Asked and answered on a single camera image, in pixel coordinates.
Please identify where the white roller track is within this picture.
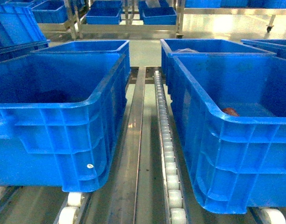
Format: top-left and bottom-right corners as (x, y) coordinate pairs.
(154, 70), (187, 224)

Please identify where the blue bin rear left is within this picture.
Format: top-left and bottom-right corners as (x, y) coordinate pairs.
(32, 40), (131, 82)

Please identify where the large blue bin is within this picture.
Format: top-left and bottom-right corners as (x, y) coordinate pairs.
(0, 53), (127, 192)
(168, 55), (286, 214)

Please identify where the large blue bin front left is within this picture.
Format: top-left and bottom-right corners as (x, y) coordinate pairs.
(0, 53), (127, 192)

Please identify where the large blue bin front right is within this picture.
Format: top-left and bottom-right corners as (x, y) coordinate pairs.
(168, 55), (286, 214)

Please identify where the blue bin rear right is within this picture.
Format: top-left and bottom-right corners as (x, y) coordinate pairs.
(160, 39), (276, 82)

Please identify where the orange round cap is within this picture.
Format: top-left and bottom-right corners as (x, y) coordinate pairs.
(222, 107), (240, 117)

